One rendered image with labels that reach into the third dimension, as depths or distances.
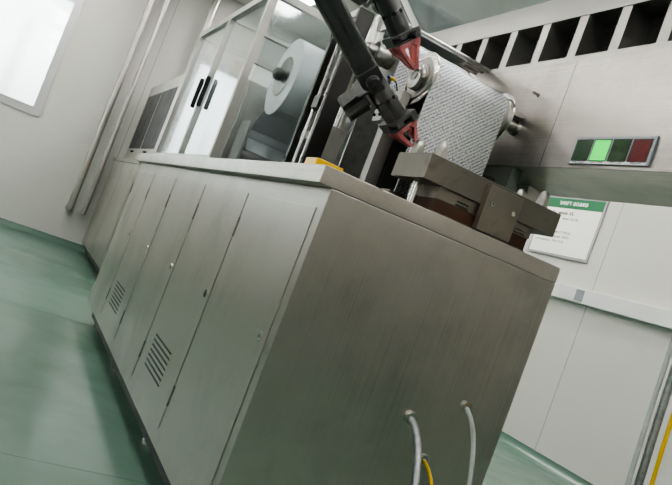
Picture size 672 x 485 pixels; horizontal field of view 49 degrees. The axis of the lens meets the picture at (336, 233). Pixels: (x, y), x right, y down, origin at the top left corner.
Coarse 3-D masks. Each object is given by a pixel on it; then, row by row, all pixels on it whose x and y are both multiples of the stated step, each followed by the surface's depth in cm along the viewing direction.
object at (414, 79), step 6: (420, 66) 189; (426, 66) 188; (414, 72) 191; (420, 72) 188; (426, 72) 187; (408, 78) 193; (414, 78) 190; (420, 78) 187; (426, 78) 187; (408, 84) 191; (414, 84) 188; (420, 84) 188; (414, 90) 190
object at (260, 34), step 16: (256, 0) 291; (272, 0) 271; (288, 0) 274; (320, 16) 279; (208, 32) 362; (224, 32) 326; (256, 32) 272; (256, 48) 271; (192, 64) 376; (208, 80) 318; (240, 80) 270; (240, 96) 270; (224, 128) 269; (160, 144) 374
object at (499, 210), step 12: (492, 192) 170; (504, 192) 171; (480, 204) 171; (492, 204) 170; (504, 204) 172; (516, 204) 173; (480, 216) 170; (492, 216) 171; (504, 216) 172; (516, 216) 174; (480, 228) 170; (492, 228) 171; (504, 228) 173; (504, 240) 173
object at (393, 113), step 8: (392, 96) 180; (384, 104) 179; (392, 104) 179; (400, 104) 180; (384, 112) 180; (392, 112) 179; (400, 112) 180; (408, 112) 180; (416, 112) 179; (384, 120) 182; (392, 120) 180; (400, 120) 178
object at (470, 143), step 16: (432, 112) 186; (448, 112) 188; (432, 128) 187; (448, 128) 189; (464, 128) 191; (480, 128) 193; (432, 144) 187; (464, 144) 191; (480, 144) 193; (464, 160) 192; (480, 160) 194
